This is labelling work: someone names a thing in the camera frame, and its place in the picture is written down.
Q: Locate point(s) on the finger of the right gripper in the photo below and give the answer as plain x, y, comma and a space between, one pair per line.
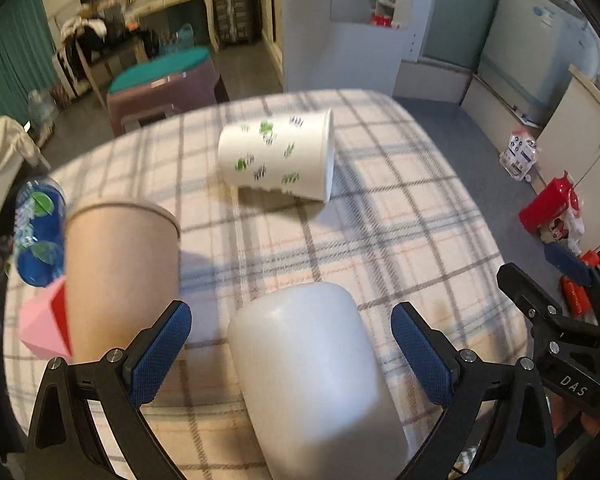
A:
568, 264
540, 308

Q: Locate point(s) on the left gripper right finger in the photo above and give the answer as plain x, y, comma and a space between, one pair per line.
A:
518, 442

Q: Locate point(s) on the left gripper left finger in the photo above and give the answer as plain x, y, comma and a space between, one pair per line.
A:
63, 441

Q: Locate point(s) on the white plastic cup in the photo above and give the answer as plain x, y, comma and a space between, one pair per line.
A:
314, 392

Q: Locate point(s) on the pink faceted cup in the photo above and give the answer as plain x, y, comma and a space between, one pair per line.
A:
43, 326

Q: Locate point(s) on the brown paper cup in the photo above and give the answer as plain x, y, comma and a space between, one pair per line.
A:
122, 269

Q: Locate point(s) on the white green-leaf paper cup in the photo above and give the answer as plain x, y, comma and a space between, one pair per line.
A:
292, 154

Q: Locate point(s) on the orange red package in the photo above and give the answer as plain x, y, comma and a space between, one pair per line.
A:
575, 295

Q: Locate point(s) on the cream side cabinet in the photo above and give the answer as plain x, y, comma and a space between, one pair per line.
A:
570, 144

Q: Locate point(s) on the plaid table cloth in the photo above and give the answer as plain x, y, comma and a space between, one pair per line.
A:
400, 226

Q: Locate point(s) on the blue drink can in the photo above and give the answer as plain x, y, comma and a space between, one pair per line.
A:
39, 231

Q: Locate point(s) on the water jug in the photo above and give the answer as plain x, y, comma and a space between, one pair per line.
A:
42, 108

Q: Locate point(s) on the purple stool teal top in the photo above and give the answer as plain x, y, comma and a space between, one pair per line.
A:
174, 83

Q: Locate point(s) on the white wardrobe cabinet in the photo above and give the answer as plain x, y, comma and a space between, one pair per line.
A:
319, 52

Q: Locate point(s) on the teal curtain left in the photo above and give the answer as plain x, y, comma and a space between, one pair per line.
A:
26, 51

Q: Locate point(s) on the wooden chair with clothes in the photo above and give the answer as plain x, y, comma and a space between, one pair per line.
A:
86, 43

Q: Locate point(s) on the teal laundry basket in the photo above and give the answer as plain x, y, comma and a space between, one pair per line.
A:
182, 39

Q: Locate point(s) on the silver suitcase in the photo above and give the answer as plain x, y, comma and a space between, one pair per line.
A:
236, 21

